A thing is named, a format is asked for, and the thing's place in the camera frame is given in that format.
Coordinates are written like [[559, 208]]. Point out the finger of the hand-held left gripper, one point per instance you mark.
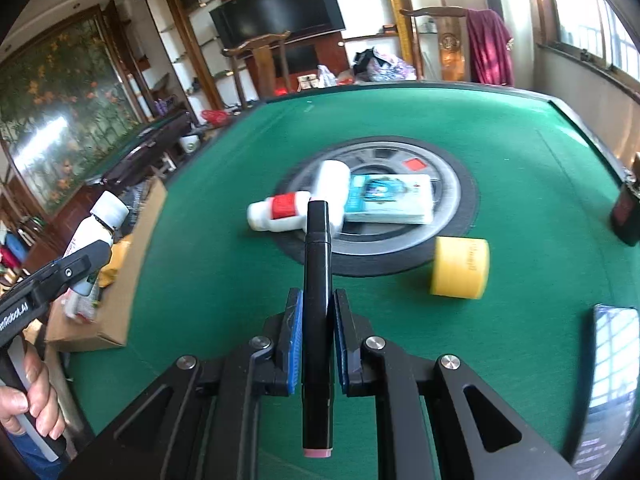
[[85, 262]]

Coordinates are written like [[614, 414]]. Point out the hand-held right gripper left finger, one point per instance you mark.
[[295, 340]]

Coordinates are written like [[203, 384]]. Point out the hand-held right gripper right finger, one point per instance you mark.
[[342, 340]]

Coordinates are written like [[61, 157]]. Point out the orange snack packet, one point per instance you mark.
[[119, 260]]

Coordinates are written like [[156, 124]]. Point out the black marker pink cap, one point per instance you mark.
[[317, 310]]

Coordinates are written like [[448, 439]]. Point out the white bottle ribbed cap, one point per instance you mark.
[[102, 220]]

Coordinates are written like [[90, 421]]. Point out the brown cardboard box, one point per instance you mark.
[[125, 300]]

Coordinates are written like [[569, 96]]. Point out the black zipper pouch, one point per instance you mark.
[[135, 200]]

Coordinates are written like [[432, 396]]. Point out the person's left hand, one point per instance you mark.
[[47, 395]]

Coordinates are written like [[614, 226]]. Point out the white bottle red label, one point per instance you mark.
[[275, 210]]

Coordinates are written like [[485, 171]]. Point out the green top side table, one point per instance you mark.
[[150, 145]]

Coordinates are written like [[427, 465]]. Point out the yellow plastic cylinder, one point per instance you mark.
[[457, 270]]

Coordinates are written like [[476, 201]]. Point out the blue white tissue packet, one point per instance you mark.
[[390, 200]]

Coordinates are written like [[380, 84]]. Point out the white pill bottle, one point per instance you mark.
[[332, 185]]

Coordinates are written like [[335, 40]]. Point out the person's leg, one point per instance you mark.
[[37, 465]]

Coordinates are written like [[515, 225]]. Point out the round grey table centre disc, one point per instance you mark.
[[440, 180]]

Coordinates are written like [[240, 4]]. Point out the red plastic bag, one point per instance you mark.
[[216, 117]]

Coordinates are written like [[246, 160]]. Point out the white plastic bag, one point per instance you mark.
[[326, 77]]

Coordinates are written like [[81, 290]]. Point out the black smartphone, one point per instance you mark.
[[610, 360]]

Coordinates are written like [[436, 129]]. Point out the pile of clothes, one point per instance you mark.
[[385, 67]]

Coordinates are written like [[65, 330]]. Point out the red brown television cabinet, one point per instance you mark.
[[300, 60]]

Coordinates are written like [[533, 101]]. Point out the carved back wooden chair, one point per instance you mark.
[[447, 55]]

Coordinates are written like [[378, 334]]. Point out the dark glass perfume bottle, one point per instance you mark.
[[627, 210]]

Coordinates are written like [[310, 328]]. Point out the black flat television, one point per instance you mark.
[[280, 5]]

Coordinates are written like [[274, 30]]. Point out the maroon cloth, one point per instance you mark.
[[490, 50]]

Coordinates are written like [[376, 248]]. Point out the window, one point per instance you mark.
[[590, 10]]

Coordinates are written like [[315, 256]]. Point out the floral wall painting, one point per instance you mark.
[[60, 110]]

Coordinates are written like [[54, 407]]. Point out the wooden wall shelf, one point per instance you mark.
[[370, 10], [185, 50]]

